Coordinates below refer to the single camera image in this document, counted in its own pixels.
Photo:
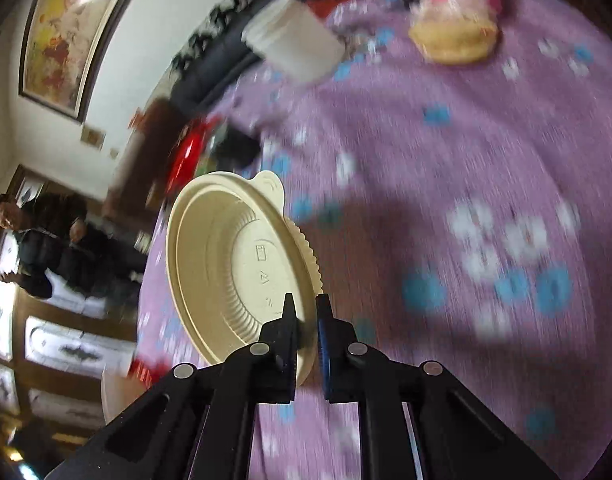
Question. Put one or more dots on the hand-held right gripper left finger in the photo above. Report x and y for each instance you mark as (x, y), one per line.
(283, 355)

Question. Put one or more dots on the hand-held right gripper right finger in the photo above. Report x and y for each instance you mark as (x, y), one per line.
(325, 350)

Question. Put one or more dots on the red flower-shaped glass plate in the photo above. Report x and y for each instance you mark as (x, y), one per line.
(148, 370)

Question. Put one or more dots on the black small box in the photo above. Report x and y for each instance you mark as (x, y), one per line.
(236, 152)

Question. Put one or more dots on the purple floral tablecloth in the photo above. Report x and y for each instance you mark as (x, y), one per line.
(435, 160)

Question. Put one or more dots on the wooden glass-door cabinet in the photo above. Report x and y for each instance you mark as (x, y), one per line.
(61, 355)

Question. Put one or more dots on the white plastic jar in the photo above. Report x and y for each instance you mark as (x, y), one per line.
(296, 40)

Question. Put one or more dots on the small wall picture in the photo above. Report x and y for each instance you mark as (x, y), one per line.
(92, 137)

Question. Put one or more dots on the framed wall painting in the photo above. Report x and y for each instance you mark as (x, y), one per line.
(66, 35)

